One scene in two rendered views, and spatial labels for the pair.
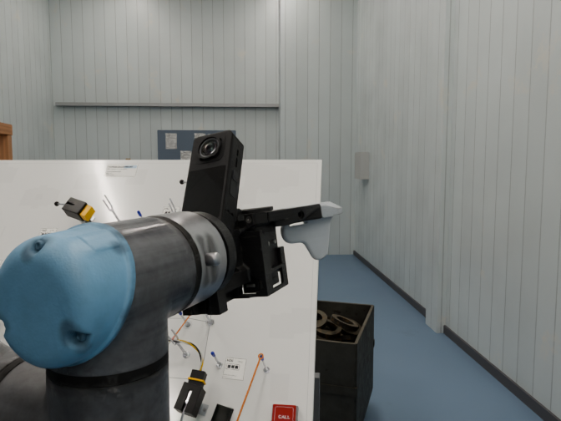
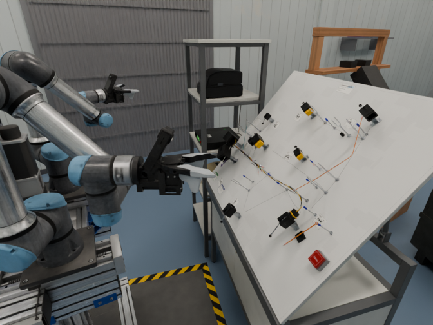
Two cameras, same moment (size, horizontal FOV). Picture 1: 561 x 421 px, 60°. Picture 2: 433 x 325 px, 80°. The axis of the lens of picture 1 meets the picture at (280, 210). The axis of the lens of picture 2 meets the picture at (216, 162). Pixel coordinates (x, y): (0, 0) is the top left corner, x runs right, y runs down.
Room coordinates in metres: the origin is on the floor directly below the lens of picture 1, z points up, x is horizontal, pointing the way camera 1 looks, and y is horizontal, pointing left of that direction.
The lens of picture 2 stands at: (0.36, -0.53, 1.85)
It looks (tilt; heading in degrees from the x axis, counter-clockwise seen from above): 26 degrees down; 67
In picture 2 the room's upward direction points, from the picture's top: straight up
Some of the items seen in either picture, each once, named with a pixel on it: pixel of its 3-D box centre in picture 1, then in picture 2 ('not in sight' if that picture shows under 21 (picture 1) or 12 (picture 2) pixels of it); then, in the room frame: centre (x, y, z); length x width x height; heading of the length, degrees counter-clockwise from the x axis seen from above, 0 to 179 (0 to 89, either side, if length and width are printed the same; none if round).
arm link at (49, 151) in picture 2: not in sight; (57, 157); (0.08, 0.83, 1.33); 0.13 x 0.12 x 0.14; 119
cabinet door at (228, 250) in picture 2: not in sight; (222, 231); (0.97, 0.81, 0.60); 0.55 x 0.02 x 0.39; 83
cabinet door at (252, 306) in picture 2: not in sight; (252, 297); (0.90, 0.26, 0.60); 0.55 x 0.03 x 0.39; 83
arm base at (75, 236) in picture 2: not in sight; (57, 240); (0.11, 0.33, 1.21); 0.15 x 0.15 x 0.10
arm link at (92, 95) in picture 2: not in sight; (86, 98); (0.25, 1.07, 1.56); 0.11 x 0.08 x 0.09; 29
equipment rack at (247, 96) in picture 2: not in sight; (221, 152); (1.23, 1.43, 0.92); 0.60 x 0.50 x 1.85; 83
